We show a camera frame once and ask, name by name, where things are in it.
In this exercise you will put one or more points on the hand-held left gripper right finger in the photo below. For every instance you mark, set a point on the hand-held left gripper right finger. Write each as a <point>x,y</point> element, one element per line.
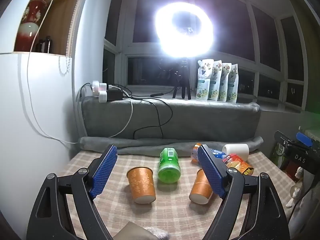
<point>211,171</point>

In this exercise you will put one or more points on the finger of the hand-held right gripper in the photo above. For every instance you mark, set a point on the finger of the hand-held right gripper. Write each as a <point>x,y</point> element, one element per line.
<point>305,139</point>

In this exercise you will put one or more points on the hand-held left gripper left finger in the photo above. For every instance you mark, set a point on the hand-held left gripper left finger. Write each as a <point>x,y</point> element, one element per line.
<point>105,170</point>

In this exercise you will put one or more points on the orange patterned paper cup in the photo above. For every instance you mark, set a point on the orange patterned paper cup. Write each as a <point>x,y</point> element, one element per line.
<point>141,182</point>
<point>200,187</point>

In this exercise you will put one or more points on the white paper cup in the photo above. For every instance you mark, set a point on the white paper cup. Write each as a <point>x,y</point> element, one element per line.
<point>237,151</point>

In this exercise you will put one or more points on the blue snack packet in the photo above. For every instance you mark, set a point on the blue snack packet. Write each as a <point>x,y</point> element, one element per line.
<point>217,153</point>

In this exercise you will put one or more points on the green packet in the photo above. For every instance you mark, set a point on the green packet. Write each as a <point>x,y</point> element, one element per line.
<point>277,153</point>

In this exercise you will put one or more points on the red snack can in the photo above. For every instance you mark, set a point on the red snack can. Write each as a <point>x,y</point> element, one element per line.
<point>237,163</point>

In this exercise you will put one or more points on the white fuzzy object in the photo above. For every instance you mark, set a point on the white fuzzy object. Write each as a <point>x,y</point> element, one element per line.
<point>296,192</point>

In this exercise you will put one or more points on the green plastic bottle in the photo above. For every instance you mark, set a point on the green plastic bottle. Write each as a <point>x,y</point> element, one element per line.
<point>168,165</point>

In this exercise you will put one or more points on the grey blanket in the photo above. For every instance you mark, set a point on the grey blanket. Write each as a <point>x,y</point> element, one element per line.
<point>200,122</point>

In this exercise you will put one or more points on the beige checkered tablecloth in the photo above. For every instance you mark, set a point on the beige checkered tablecloth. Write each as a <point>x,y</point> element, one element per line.
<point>170,205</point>

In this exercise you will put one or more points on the white plug adapter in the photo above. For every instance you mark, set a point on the white plug adapter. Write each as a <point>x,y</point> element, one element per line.
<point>102,97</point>
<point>98,87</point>

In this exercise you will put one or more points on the black power strip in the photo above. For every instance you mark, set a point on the black power strip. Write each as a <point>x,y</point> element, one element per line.
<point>115,95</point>

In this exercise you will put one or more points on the grey fuzzy object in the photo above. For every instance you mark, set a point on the grey fuzzy object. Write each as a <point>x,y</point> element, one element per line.
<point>158,233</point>

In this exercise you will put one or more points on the white green refill pouch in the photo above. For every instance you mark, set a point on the white green refill pouch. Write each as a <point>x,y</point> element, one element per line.
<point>216,85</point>
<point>225,86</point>
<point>203,82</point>
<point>233,87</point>

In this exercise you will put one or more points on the black tripod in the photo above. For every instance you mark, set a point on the black tripod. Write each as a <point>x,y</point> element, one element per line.
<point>183,80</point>

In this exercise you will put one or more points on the red white vase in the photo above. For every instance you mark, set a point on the red white vase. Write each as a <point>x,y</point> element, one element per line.
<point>30,27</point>

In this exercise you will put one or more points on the white window frame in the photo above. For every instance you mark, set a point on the white window frame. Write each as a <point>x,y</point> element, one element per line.
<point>122,50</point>

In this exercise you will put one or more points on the wooden wall niche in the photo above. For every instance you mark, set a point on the wooden wall niche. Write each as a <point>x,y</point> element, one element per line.
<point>62,17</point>

